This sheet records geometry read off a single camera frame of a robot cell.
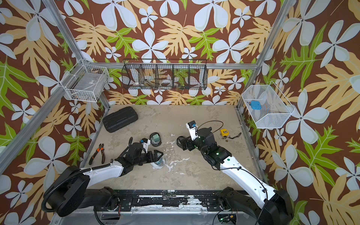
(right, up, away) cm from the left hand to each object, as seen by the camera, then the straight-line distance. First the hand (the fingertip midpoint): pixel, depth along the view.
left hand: (159, 152), depth 87 cm
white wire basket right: (+67, +29, -4) cm, 73 cm away
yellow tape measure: (+46, +12, +14) cm, 49 cm away
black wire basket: (+2, +53, +10) cm, 54 cm away
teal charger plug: (-1, -5, -3) cm, 6 cm away
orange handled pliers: (-41, +1, +8) cm, 42 cm away
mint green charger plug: (-4, +8, +11) cm, 14 cm away
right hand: (+16, +13, -10) cm, 23 cm away
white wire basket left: (-46, +45, -1) cm, 64 cm away
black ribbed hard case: (-33, +21, +17) cm, 43 cm away
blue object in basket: (+61, +30, -1) cm, 68 cm away
